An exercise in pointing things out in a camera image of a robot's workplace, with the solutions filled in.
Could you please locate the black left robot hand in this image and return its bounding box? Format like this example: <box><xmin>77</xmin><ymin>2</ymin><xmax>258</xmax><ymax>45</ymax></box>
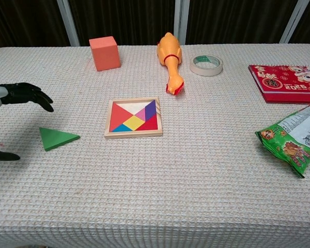
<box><xmin>0</xmin><ymin>82</ymin><xmax>54</xmax><ymax>161</ymax></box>

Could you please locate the green triangle tangram piece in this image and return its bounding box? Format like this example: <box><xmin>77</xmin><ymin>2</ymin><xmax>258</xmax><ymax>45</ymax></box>
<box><xmin>39</xmin><ymin>127</ymin><xmax>81</xmax><ymax>152</ymax></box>

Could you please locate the large orange-red tangram triangle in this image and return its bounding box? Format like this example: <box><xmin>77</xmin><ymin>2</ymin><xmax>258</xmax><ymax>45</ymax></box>
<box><xmin>109</xmin><ymin>102</ymin><xmax>133</xmax><ymax>131</ymax></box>

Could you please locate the blue tangram triangle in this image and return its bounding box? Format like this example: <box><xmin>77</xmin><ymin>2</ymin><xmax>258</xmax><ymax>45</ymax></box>
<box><xmin>111</xmin><ymin>123</ymin><xmax>133</xmax><ymax>133</ymax></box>

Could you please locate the yellow tangram square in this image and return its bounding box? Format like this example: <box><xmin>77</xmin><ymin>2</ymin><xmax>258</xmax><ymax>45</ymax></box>
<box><xmin>122</xmin><ymin>115</ymin><xmax>147</xmax><ymax>131</ymax></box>

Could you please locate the wooden tangram tray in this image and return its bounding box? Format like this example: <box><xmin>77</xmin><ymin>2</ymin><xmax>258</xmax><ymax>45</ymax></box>
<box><xmin>104</xmin><ymin>97</ymin><xmax>164</xmax><ymax>140</ymax></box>

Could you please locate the pink tangram triangle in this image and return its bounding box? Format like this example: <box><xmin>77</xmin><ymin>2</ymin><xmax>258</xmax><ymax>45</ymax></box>
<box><xmin>134</xmin><ymin>107</ymin><xmax>146</xmax><ymax>122</ymax></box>

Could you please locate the purple tangram parallelogram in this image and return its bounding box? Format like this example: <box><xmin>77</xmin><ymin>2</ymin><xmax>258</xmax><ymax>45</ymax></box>
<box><xmin>145</xmin><ymin>100</ymin><xmax>157</xmax><ymax>121</ymax></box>

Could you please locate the red wooden triangle puzzle piece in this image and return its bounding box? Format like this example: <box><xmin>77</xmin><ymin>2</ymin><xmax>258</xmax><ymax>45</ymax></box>
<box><xmin>137</xmin><ymin>114</ymin><xmax>159</xmax><ymax>131</ymax></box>

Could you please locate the orange foam cube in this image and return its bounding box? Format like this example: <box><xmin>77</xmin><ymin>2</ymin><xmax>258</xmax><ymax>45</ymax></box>
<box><xmin>89</xmin><ymin>36</ymin><xmax>121</xmax><ymax>72</ymax></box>

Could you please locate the orange rubber chicken toy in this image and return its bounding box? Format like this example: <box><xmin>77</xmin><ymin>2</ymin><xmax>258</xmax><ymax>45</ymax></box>
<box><xmin>156</xmin><ymin>32</ymin><xmax>185</xmax><ymax>96</ymax></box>

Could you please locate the beige masking tape roll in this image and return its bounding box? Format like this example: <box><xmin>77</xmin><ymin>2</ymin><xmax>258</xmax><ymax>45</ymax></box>
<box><xmin>189</xmin><ymin>54</ymin><xmax>224</xmax><ymax>77</ymax></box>

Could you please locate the red 2026 calendar book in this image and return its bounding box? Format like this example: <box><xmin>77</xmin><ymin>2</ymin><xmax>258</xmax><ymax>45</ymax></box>
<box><xmin>248</xmin><ymin>64</ymin><xmax>310</xmax><ymax>104</ymax></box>

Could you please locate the green snack bag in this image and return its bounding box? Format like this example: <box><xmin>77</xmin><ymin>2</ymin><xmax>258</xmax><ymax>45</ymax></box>
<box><xmin>255</xmin><ymin>102</ymin><xmax>310</xmax><ymax>179</ymax></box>

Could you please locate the white frame post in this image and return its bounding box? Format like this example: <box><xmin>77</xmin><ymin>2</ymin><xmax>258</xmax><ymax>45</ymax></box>
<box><xmin>173</xmin><ymin>0</ymin><xmax>190</xmax><ymax>46</ymax></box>
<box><xmin>57</xmin><ymin>0</ymin><xmax>80</xmax><ymax>47</ymax></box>
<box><xmin>279</xmin><ymin>0</ymin><xmax>310</xmax><ymax>44</ymax></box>

